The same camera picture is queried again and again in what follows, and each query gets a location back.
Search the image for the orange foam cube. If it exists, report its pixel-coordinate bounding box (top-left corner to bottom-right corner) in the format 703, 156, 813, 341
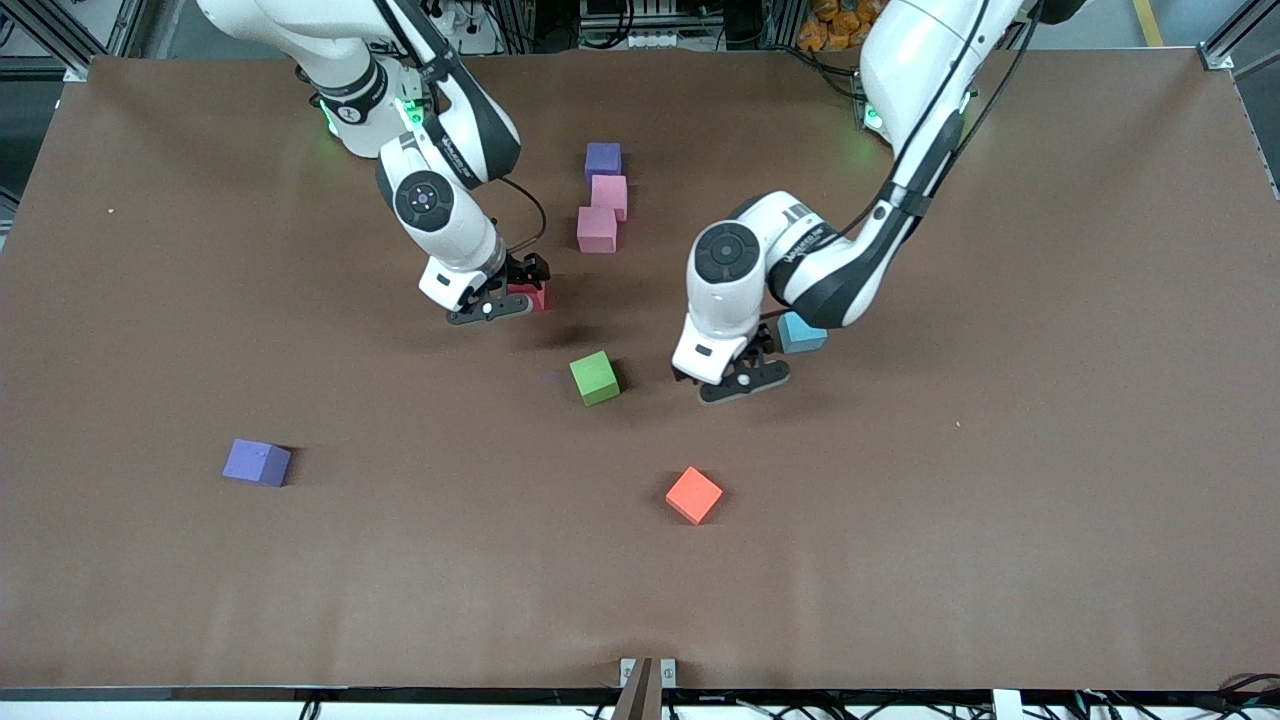
665, 466, 724, 526

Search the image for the brown angled strut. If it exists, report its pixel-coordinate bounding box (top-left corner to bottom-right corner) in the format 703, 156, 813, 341
612, 657, 656, 720

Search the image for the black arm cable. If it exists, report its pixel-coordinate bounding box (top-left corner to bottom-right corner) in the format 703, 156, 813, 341
845, 0, 1036, 241
375, 0, 549, 253

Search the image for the blue foam cube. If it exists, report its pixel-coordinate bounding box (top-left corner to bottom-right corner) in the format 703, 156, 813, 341
778, 311, 829, 355

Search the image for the white power strip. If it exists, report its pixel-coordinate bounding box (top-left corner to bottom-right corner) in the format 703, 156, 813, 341
580, 28, 691, 50

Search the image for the power strip with black plugs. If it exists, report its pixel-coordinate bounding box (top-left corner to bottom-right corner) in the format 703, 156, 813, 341
430, 0, 501, 37

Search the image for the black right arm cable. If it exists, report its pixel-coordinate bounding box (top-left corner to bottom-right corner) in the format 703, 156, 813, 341
375, 0, 549, 253

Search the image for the bag of orange fruit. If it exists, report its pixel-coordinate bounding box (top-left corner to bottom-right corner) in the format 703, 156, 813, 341
797, 0, 883, 54

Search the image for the grey metal table bracket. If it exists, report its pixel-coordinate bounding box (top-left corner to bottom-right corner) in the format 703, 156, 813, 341
619, 657, 678, 689

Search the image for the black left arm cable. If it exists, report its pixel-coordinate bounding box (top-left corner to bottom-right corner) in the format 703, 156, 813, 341
845, 0, 1036, 241

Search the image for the table cover sheet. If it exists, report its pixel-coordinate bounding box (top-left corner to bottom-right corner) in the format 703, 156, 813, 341
0, 50, 1280, 691

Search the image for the black table edge strip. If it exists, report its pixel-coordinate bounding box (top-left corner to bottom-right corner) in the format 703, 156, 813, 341
0, 685, 1280, 702

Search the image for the aluminium frame profile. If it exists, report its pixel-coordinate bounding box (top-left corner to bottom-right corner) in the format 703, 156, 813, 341
10, 0, 141, 81
1200, 0, 1280, 71

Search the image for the green foam cube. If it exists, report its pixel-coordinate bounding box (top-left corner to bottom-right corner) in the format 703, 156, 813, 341
569, 350, 621, 407

